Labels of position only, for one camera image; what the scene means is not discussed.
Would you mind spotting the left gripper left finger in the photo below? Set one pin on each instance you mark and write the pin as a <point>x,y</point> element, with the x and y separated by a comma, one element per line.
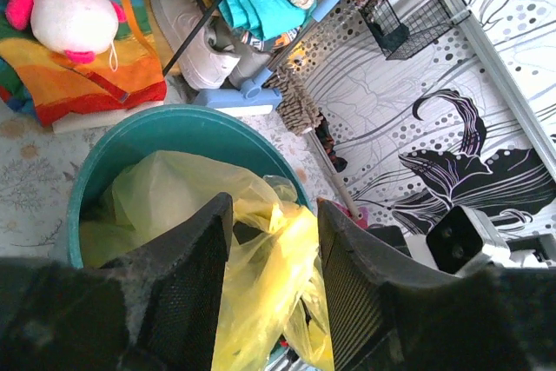
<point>155,308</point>

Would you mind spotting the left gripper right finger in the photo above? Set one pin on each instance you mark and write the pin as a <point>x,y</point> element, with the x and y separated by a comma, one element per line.
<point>389,312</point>

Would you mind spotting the yellow trash bag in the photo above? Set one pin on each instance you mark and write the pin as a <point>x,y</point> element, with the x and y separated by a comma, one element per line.
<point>272,285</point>

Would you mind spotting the teal trash bin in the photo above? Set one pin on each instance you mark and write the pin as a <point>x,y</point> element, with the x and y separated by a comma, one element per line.
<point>180,127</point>

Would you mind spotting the blue mop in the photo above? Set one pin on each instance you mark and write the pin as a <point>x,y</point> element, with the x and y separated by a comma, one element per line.
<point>252,99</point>

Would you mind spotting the pink head plush doll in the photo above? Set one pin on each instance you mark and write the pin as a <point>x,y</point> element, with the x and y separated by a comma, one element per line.
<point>77,29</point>

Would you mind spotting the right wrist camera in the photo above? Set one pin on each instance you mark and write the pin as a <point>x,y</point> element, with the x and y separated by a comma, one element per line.
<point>465,241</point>

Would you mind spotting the black wire basket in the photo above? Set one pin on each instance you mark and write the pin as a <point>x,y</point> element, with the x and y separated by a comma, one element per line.
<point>403,28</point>

